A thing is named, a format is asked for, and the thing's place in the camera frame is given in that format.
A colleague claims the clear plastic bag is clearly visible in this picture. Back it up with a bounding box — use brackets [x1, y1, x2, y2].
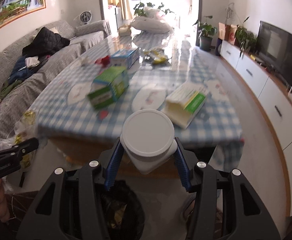
[0, 110, 37, 171]

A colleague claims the white medicine bottle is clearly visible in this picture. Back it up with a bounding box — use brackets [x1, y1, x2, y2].
[120, 109, 177, 175]

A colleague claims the white green box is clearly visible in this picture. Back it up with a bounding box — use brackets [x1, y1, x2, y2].
[162, 82, 209, 129]

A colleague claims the green medicine box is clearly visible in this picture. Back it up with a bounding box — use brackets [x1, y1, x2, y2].
[86, 66, 129, 109]

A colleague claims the red mesh net bag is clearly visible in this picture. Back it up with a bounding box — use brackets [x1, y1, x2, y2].
[95, 55, 110, 68]

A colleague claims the blue white milk carton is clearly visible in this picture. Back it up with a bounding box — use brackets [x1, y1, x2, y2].
[110, 48, 139, 69]

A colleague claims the yellow snack wrapper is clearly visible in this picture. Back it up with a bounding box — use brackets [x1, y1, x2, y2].
[144, 48, 169, 65]

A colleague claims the black lined trash bin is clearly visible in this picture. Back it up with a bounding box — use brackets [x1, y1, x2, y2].
[97, 180, 145, 239]

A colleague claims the person's left hand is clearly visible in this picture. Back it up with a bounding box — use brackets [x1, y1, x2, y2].
[0, 179, 10, 223]

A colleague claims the grey covered sofa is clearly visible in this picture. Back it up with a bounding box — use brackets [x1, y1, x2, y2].
[0, 20, 111, 139]

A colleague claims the blue checkered tablecloth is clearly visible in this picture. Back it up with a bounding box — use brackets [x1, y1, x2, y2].
[34, 31, 244, 160]

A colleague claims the blue clothes pile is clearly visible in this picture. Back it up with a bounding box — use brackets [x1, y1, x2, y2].
[7, 56, 40, 85]

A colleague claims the white TV cabinet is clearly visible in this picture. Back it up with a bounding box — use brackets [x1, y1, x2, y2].
[220, 41, 292, 217]

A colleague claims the black quilted jacket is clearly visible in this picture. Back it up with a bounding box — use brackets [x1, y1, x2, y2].
[22, 27, 70, 57]

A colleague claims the beige tissue box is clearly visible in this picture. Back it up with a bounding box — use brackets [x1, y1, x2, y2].
[118, 24, 131, 37]

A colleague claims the potted plant on floor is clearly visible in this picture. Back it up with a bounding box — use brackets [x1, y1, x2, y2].
[194, 18, 218, 51]

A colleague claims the potted plant on cabinet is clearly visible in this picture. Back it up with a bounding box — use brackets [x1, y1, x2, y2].
[235, 17, 258, 57]

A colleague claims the brown paper gift bag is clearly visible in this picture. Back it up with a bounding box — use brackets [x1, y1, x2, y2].
[219, 22, 227, 40]

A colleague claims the large white plastic bag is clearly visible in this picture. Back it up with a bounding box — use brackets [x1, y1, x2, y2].
[130, 15, 173, 34]

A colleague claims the red white gift bag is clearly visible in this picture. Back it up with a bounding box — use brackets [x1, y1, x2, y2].
[228, 24, 237, 45]

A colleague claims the white electric fan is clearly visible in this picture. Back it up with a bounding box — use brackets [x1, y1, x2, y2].
[74, 11, 92, 25]

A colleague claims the potted plant on table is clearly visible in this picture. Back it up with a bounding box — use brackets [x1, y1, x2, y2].
[133, 0, 174, 18]

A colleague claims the flat screen television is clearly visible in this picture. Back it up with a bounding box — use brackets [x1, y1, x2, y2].
[256, 21, 292, 86]

